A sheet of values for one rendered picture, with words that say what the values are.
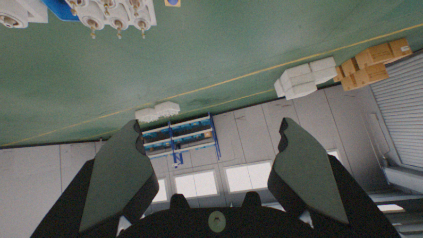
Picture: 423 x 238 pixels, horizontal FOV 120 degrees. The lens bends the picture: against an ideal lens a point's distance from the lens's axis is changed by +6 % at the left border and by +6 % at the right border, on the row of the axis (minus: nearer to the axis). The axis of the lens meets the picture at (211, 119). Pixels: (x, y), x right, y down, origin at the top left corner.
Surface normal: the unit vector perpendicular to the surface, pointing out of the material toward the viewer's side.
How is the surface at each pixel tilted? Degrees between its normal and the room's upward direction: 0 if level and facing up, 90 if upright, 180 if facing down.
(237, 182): 90
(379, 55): 90
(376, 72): 90
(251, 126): 90
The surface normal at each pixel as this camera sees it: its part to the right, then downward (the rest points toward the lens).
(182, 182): -0.20, -0.09
